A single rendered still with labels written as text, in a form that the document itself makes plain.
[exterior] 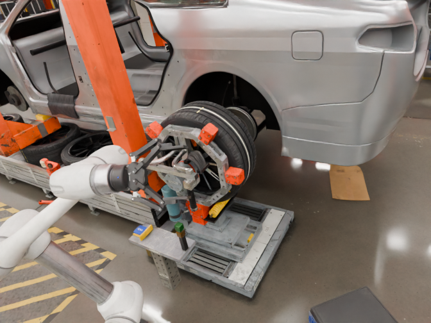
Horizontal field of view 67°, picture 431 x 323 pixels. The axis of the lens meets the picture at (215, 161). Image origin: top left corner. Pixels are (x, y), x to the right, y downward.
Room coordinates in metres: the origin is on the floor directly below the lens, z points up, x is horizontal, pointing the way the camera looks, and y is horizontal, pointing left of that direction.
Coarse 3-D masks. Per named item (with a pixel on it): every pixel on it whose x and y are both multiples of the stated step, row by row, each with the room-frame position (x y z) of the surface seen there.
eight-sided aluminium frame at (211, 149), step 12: (168, 132) 1.73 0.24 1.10; (180, 132) 1.68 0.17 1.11; (192, 132) 1.65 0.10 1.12; (204, 144) 1.59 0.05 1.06; (156, 156) 1.83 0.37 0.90; (216, 156) 1.55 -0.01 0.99; (228, 168) 1.58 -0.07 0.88; (180, 192) 1.76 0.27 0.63; (216, 192) 1.63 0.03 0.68; (204, 204) 1.65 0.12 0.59
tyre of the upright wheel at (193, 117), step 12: (180, 108) 1.95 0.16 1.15; (192, 108) 1.85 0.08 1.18; (204, 108) 1.82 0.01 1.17; (216, 108) 1.83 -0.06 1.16; (168, 120) 1.84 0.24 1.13; (180, 120) 1.78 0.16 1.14; (192, 120) 1.73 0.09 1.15; (204, 120) 1.70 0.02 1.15; (216, 120) 1.72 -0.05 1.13; (228, 120) 1.76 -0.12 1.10; (240, 120) 1.79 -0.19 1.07; (228, 132) 1.67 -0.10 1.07; (240, 132) 1.72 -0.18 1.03; (228, 144) 1.61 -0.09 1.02; (240, 144) 1.65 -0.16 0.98; (252, 144) 1.73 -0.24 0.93; (228, 156) 1.60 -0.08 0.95; (240, 156) 1.60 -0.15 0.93; (252, 156) 1.70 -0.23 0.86; (240, 168) 1.58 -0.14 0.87; (252, 168) 1.71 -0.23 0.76; (228, 192) 1.63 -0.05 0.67
